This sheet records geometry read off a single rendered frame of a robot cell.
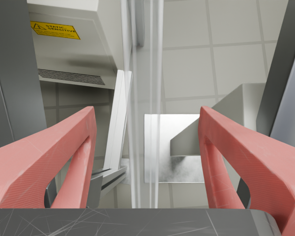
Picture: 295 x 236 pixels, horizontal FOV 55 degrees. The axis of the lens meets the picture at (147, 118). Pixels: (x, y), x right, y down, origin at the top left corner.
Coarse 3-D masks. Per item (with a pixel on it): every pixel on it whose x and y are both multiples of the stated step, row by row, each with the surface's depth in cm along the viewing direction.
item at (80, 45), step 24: (48, 0) 46; (72, 0) 46; (96, 0) 46; (48, 24) 53; (72, 24) 51; (96, 24) 51; (120, 24) 71; (48, 48) 66; (72, 48) 64; (96, 48) 62; (120, 48) 76; (48, 72) 88; (72, 72) 84; (96, 72) 81
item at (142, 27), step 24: (120, 0) 9; (144, 0) 9; (144, 24) 9; (144, 48) 10; (144, 72) 10; (144, 96) 11; (144, 120) 12; (144, 144) 12; (144, 168) 13; (144, 192) 14
